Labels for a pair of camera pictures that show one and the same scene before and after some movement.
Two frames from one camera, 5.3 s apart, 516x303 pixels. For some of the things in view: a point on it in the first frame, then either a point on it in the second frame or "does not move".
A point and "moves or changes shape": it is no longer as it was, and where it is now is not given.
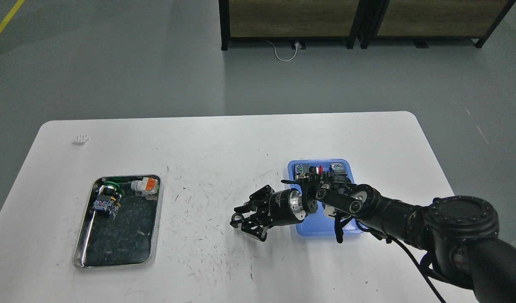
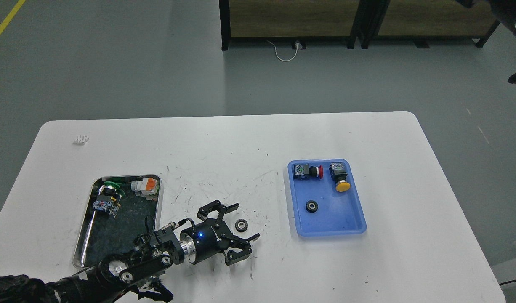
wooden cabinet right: [421, 20] does not move
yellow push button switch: [338, 169] does not move
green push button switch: [108, 198] does not move
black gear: [237, 217] moves or changes shape
